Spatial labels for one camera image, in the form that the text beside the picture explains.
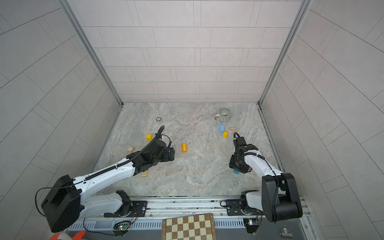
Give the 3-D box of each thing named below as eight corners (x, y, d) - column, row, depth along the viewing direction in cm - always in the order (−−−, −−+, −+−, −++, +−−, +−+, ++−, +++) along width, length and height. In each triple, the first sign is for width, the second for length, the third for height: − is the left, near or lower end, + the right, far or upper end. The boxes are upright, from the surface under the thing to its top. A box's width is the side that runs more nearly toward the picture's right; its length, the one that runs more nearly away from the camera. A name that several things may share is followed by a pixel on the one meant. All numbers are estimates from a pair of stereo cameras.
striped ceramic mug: (215, 124, 106) (215, 118, 101) (214, 113, 113) (214, 108, 108) (229, 124, 106) (231, 118, 101) (228, 113, 113) (229, 108, 108)
